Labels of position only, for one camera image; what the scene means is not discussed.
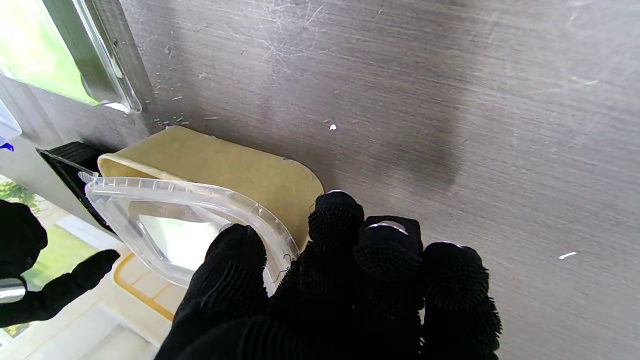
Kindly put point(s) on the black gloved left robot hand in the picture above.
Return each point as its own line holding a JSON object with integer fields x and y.
{"x": 350, "y": 300}

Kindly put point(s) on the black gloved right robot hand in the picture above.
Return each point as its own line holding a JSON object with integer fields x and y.
{"x": 20, "y": 235}

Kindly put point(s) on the clear lid with white label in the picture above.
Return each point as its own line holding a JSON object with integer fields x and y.
{"x": 150, "y": 200}

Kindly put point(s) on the brown kraft paper container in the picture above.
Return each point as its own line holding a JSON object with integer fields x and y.
{"x": 225, "y": 165}

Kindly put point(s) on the clear container with blue clips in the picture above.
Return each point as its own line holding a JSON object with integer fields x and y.
{"x": 7, "y": 130}

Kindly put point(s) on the black plastic tray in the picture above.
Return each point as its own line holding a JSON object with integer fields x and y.
{"x": 75, "y": 152}

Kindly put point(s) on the clear lid with green sheet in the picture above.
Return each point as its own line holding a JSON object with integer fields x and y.
{"x": 30, "y": 50}

